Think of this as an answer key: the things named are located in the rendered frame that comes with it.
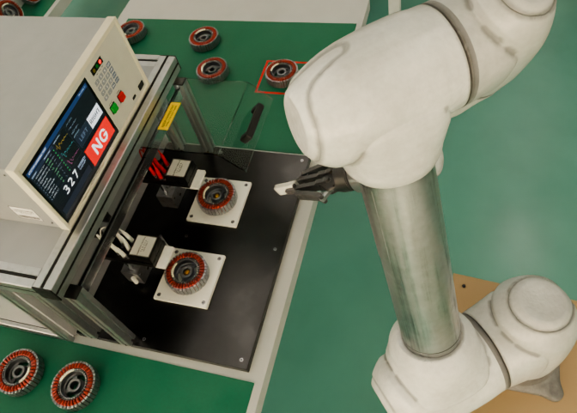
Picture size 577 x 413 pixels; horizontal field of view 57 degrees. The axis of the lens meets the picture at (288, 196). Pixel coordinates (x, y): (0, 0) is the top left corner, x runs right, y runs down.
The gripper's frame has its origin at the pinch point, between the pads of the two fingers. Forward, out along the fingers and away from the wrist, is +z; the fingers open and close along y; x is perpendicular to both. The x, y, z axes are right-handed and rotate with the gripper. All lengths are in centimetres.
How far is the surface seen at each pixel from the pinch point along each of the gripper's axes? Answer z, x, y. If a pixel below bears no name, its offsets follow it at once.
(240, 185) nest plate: 19.8, -0.7, 5.2
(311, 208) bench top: 2.5, -13.3, 3.0
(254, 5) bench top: 43, 8, 92
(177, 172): 24.4, 17.2, -2.3
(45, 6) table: 129, 51, 87
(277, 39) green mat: 29, 1, 72
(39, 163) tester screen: 13, 51, -29
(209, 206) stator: 22.5, 4.8, -5.4
